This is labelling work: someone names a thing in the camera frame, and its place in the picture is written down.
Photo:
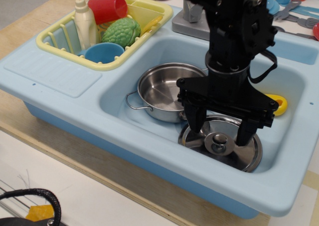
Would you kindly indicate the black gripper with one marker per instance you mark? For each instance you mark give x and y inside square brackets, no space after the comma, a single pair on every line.
[230,94]

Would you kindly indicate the blue toy cutlery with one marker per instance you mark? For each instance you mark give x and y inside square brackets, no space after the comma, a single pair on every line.
[305,10]

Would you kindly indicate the grey toy faucet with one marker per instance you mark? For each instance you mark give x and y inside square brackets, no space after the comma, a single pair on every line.
[191,21]

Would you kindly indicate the grey toy ladle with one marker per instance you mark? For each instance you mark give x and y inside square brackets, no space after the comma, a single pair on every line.
[280,29]

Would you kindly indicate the yellow plastic plate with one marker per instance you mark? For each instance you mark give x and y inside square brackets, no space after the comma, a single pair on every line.
[150,24]

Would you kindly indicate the yellow handled toy knife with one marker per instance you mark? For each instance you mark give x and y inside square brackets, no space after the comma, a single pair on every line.
[282,102]

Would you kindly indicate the grey toy spatula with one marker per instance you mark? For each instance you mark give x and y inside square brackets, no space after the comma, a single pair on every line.
[307,23]

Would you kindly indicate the cream plastic bottle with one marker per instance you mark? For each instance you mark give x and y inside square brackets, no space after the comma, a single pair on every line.
[85,25]

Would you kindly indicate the light blue toy sink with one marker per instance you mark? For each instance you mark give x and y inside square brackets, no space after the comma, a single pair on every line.
[91,105]

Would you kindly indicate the green toy cabbage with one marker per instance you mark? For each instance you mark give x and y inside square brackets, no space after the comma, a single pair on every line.
[122,32]

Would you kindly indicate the blue plastic cup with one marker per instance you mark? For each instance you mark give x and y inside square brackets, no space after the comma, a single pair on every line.
[105,52]

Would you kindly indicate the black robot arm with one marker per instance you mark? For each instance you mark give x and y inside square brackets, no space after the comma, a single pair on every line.
[239,30]

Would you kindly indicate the yellow tape piece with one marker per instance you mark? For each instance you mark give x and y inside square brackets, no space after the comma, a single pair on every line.
[38,213]

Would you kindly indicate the red plastic cup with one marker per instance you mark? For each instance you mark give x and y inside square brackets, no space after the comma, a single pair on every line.
[108,10]

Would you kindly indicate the stainless steel pot lid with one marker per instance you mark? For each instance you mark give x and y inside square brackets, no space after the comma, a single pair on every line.
[217,140]

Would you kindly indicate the yellow dish drying rack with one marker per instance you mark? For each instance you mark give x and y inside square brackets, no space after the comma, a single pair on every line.
[61,38]

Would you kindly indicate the blue plastic plates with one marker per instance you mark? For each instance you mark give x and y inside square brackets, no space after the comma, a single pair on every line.
[273,7]

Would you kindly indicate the red plate edge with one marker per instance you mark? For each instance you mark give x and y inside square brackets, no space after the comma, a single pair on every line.
[316,31]

